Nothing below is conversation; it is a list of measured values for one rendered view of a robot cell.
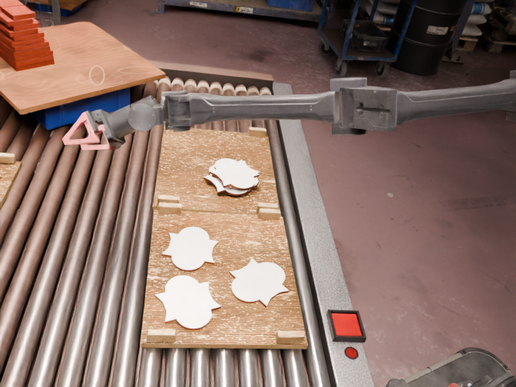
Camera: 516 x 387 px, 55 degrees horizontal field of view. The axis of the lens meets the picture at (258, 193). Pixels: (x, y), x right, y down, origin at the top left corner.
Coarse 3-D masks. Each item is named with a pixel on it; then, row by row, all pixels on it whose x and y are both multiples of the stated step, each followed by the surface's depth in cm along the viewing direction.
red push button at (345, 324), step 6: (336, 318) 113; (342, 318) 113; (348, 318) 113; (354, 318) 114; (336, 324) 111; (342, 324) 112; (348, 324) 112; (354, 324) 112; (336, 330) 110; (342, 330) 110; (348, 330) 111; (354, 330) 111
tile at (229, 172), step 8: (224, 160) 147; (232, 160) 147; (216, 168) 143; (224, 168) 144; (232, 168) 144; (240, 168) 145; (248, 168) 146; (216, 176) 141; (224, 176) 141; (232, 176) 141; (240, 176) 142; (248, 176) 143; (256, 176) 144; (224, 184) 138; (232, 184) 138; (240, 184) 139; (248, 184) 140
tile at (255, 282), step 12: (252, 264) 119; (264, 264) 120; (240, 276) 116; (252, 276) 116; (264, 276) 117; (276, 276) 118; (240, 288) 113; (252, 288) 114; (264, 288) 114; (276, 288) 115; (240, 300) 111; (252, 300) 111; (264, 300) 112
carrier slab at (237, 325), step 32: (160, 224) 126; (192, 224) 128; (224, 224) 130; (256, 224) 132; (160, 256) 118; (224, 256) 121; (256, 256) 123; (288, 256) 125; (160, 288) 111; (224, 288) 114; (288, 288) 117; (160, 320) 104; (224, 320) 107; (256, 320) 108; (288, 320) 109
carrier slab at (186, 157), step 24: (168, 144) 154; (192, 144) 156; (216, 144) 159; (240, 144) 161; (264, 144) 163; (168, 168) 145; (192, 168) 147; (264, 168) 153; (168, 192) 137; (192, 192) 138; (216, 192) 140; (264, 192) 144
